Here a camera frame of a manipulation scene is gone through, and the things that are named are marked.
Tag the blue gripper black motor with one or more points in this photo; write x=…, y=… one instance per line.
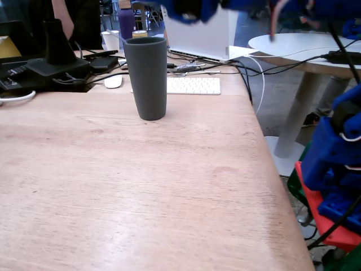
x=188, y=14

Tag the person bare forearm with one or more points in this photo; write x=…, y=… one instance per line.
x=63, y=17

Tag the tall gray glass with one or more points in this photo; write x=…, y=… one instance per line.
x=145, y=79

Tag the pale background chair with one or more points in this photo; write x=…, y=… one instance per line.
x=138, y=17

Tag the yellow drink can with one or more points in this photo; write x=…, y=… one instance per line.
x=139, y=34

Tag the purple bottle wooden cap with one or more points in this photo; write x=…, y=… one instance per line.
x=126, y=24

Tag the white laptop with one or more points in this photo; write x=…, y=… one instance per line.
x=197, y=34

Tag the white paper cup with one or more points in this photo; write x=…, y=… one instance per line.
x=111, y=45

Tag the person black-clothed torso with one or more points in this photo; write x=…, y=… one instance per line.
x=87, y=22

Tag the foil-wrapped cutlery piece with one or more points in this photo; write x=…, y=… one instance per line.
x=187, y=67

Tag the black slim remote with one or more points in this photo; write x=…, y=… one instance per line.
x=98, y=54

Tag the black flat box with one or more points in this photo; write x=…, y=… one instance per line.
x=104, y=63

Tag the bare silver cutlery piece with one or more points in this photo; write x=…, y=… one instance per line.
x=197, y=72

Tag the white computer mouse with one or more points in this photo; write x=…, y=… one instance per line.
x=112, y=82

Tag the white keyboard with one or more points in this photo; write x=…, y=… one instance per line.
x=194, y=85

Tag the black monitor stand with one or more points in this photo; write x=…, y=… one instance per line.
x=56, y=42

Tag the white round table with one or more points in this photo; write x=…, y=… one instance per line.
x=296, y=42

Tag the yellow box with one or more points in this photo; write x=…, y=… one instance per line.
x=8, y=49

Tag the black desk phone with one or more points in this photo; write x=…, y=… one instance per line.
x=17, y=80

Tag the background seated person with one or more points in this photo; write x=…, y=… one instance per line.
x=310, y=22

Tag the black power adapter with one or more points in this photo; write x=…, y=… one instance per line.
x=342, y=57

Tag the blue background robot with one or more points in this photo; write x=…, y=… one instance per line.
x=352, y=29

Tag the red robot base plate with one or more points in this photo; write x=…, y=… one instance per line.
x=332, y=234

